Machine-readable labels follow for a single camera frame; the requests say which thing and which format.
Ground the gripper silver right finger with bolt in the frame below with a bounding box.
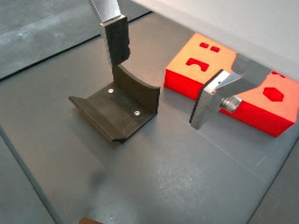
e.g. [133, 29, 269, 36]
[189, 54, 270, 130]

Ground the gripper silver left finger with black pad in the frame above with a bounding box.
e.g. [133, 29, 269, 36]
[88, 0, 129, 67]

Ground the brown hexagonal prism peg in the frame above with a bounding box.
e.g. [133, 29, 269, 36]
[77, 217, 102, 224]

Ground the red foam shape-sorter block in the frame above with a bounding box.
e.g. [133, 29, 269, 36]
[162, 33, 299, 137]

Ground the black curved holder stand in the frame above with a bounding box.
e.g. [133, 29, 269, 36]
[69, 66, 160, 142]

